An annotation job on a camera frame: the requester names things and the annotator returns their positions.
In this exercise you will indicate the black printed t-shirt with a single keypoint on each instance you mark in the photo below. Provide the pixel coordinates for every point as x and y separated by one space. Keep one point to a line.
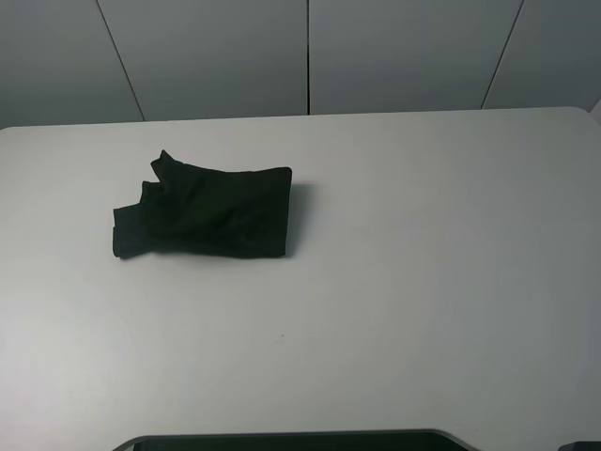
195 210

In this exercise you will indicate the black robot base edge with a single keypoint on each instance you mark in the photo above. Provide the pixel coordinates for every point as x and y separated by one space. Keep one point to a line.
375 439

